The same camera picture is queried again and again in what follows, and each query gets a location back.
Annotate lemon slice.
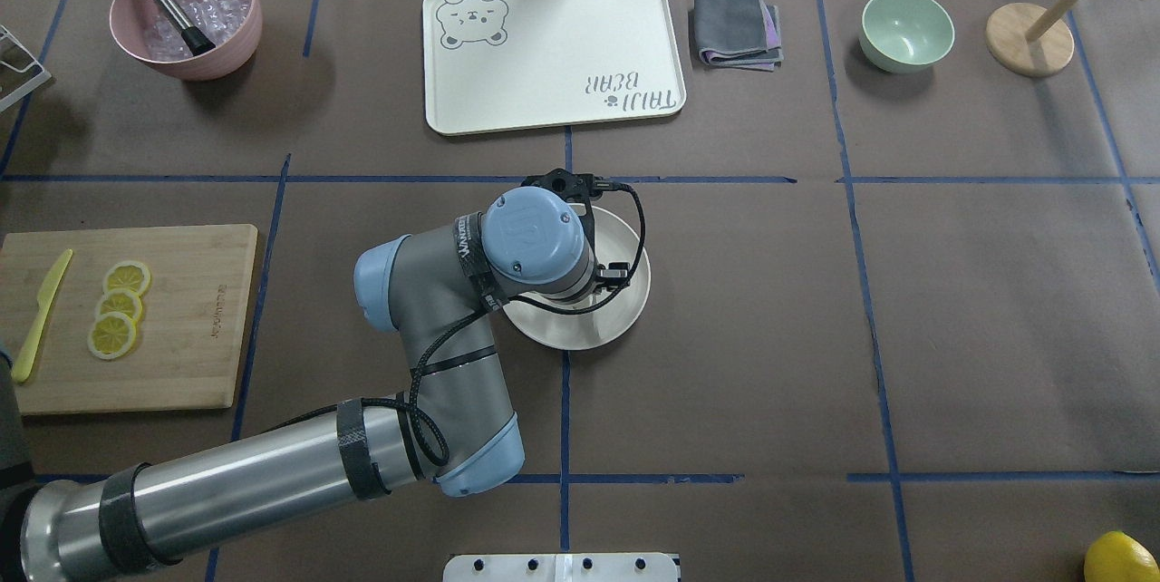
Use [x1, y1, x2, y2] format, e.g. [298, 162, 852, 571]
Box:
[87, 311, 138, 362]
[94, 288, 144, 325]
[101, 260, 152, 297]

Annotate lemon slice middle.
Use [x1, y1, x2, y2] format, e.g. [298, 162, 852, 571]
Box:
[94, 288, 144, 325]

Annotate lemon slice top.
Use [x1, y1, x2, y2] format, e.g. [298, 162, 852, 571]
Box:
[101, 260, 152, 297]

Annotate mint green bowl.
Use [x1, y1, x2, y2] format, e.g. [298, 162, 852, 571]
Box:
[858, 0, 956, 74]

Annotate lemon slice bottom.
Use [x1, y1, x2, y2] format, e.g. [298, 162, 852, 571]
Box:
[87, 311, 138, 362]

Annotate yellow plastic knife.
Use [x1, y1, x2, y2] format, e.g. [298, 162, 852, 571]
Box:
[10, 248, 73, 383]

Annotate cream bear tray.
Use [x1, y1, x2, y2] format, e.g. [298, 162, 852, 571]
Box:
[422, 0, 687, 136]

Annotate pink bowl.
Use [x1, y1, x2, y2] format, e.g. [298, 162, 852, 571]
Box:
[109, 0, 264, 82]

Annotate yellow lemon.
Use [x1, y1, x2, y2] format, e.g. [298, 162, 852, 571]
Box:
[1083, 531, 1159, 581]

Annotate wooden mug tree stand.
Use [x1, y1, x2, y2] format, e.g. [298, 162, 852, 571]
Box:
[985, 0, 1078, 78]

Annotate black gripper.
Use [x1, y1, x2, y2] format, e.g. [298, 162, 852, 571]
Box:
[594, 261, 633, 293]

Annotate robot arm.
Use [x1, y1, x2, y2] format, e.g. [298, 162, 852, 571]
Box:
[3, 173, 638, 581]

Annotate white wire cup rack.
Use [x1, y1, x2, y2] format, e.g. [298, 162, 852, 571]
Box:
[1, 26, 53, 112]

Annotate bamboo cutting board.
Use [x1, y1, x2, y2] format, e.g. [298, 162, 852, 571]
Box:
[1, 224, 258, 415]

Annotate cream round plate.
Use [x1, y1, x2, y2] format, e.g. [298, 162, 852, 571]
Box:
[503, 208, 652, 351]

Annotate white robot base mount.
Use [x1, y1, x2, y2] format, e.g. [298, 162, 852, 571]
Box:
[442, 550, 682, 581]

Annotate clear ice cubes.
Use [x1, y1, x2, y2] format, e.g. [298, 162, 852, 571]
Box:
[142, 0, 251, 61]

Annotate grey purple folded cloth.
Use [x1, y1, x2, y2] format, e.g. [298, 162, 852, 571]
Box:
[693, 0, 784, 72]

